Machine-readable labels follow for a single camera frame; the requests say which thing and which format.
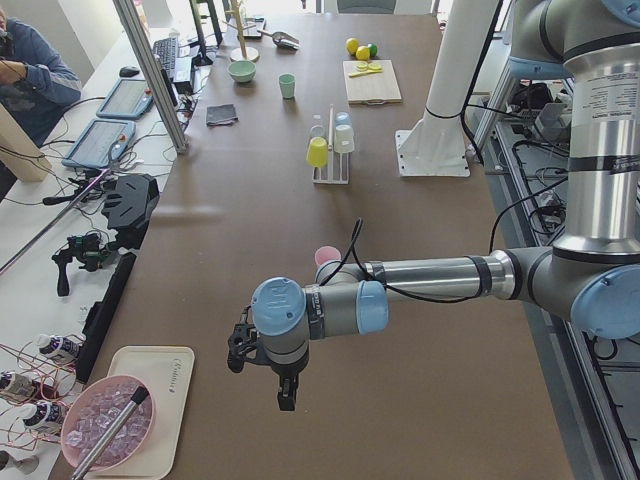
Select green plastic cup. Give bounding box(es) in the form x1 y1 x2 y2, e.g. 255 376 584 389
278 73 296 100

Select small white bottle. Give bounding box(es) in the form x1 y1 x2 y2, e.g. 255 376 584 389
35 334 80 364

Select black long bar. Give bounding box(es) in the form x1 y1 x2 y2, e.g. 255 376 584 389
75 253 137 384

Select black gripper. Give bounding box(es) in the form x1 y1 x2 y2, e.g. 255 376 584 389
269 357 305 411

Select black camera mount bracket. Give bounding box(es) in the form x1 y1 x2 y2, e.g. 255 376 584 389
102 174 159 252

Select wooden mug tree stand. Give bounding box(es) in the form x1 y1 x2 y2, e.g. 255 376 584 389
222 0 260 62

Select metal tongs with black tip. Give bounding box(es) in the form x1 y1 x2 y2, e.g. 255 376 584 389
70 386 149 480

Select green ceramic bowl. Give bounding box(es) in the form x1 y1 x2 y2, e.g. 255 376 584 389
227 59 256 83

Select green lime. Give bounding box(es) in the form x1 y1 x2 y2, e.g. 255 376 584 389
367 43 378 58

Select white wire cup holder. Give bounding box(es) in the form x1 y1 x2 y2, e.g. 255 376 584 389
312 104 350 185

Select blue teach pendant tablet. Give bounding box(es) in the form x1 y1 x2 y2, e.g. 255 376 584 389
96 78 153 120
62 118 136 169

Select person in blue sweater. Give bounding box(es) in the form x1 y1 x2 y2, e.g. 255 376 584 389
1 13 82 146

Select pink plastic cup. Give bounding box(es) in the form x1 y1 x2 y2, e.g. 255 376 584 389
314 245 342 267

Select grey folded cloth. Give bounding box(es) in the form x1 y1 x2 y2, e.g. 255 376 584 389
206 104 238 127

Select yellow plastic cup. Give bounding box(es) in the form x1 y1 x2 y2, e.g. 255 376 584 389
306 136 328 168

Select metal scoop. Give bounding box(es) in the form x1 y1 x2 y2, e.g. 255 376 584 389
258 29 300 50

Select black computer mouse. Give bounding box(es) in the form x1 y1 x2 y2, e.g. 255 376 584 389
119 66 140 78

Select aluminium frame post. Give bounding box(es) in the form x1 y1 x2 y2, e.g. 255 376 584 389
113 0 188 155

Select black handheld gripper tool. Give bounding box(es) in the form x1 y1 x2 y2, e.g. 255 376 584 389
52 233 119 297

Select cream plastic tray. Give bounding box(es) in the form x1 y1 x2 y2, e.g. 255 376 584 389
86 346 195 479

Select pink bowl of ice cubes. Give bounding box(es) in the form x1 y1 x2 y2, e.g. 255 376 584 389
61 375 155 472

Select cream white plastic cup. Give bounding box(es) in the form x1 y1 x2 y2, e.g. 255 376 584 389
333 124 355 154

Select light blue plastic cup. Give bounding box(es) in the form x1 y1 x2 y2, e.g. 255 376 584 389
334 111 352 126

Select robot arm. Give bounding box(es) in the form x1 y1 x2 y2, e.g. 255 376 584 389
228 1 639 411

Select whole yellow lemon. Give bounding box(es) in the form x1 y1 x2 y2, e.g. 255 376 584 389
345 37 360 55

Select grey plastic cup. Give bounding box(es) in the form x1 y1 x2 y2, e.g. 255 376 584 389
309 124 326 139

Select wooden cutting board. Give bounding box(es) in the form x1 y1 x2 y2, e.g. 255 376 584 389
342 60 402 105

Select black keyboard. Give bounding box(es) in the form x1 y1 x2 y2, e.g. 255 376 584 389
152 37 179 80

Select yellow plastic knife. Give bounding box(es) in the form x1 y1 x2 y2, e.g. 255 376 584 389
348 69 382 78

